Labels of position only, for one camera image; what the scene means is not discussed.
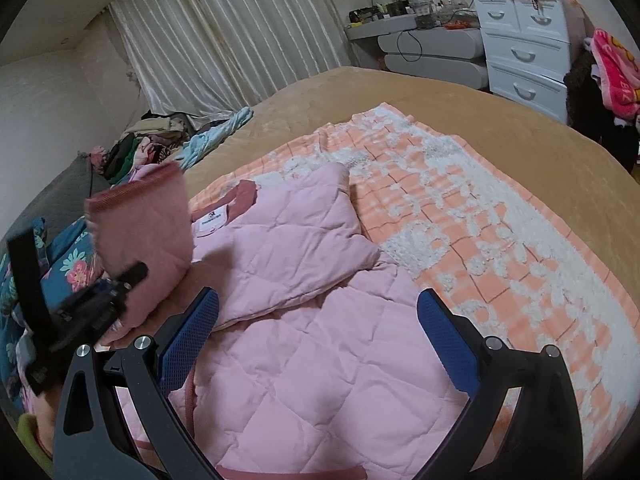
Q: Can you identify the pink quilted jacket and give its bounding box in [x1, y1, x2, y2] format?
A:
[83, 160, 474, 480]

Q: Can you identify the pile of mixed clothes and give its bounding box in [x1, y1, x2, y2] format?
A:
[89, 112, 196, 185]

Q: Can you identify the blue floral pink duvet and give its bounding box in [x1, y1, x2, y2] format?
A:
[1, 217, 102, 412]

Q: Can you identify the grey headboard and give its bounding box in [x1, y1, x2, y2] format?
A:
[1, 154, 110, 254]

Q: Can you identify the light blue garment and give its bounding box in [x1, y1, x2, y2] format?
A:
[175, 106, 254, 172]

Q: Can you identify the orange white checkered blanket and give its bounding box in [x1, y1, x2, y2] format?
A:
[191, 104, 639, 465]

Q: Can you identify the tan bed cover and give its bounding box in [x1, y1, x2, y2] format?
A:
[182, 64, 637, 212]

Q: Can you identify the striped beige curtain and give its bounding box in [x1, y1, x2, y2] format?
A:
[108, 0, 355, 120]

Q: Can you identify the pink red towel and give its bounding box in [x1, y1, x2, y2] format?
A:
[591, 28, 639, 122]

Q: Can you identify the grey vanity desk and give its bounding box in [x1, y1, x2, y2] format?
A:
[346, 14, 489, 90]

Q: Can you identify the white drawer chest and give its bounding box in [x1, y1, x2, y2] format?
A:
[473, 0, 586, 124]

